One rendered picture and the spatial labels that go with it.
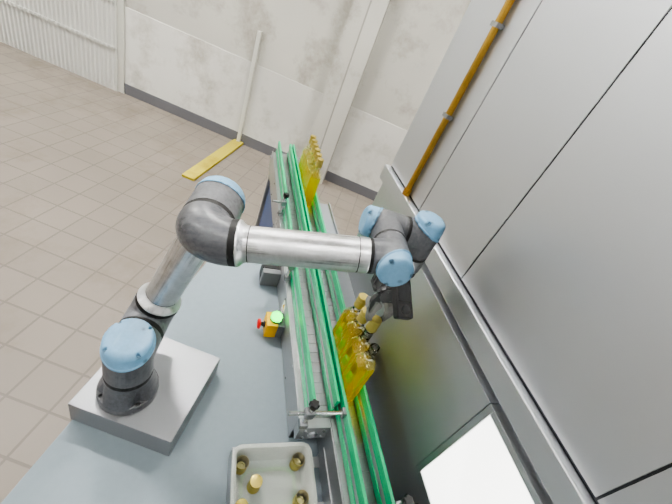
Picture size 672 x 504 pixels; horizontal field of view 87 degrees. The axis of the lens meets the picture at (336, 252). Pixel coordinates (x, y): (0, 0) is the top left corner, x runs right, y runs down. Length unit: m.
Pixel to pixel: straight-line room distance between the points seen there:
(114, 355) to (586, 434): 0.97
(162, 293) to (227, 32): 3.67
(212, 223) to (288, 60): 3.58
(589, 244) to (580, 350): 0.19
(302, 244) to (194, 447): 0.74
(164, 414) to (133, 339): 0.25
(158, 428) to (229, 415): 0.22
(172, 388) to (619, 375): 1.05
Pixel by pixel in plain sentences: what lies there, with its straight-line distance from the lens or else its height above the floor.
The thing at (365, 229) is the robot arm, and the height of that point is 1.48.
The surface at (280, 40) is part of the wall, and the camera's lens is 4.21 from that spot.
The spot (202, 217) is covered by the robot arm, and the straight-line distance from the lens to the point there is 0.73.
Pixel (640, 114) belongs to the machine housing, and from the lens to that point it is 0.82.
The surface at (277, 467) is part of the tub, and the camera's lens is 1.21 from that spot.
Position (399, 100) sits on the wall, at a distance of 4.06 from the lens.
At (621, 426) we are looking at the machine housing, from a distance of 0.76.
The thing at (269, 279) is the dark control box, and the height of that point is 0.80.
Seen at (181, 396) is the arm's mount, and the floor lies 0.84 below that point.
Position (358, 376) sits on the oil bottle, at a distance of 1.11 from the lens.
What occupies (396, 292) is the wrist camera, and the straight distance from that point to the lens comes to 0.92.
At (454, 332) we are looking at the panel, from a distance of 0.96.
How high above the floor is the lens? 1.88
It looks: 35 degrees down
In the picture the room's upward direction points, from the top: 25 degrees clockwise
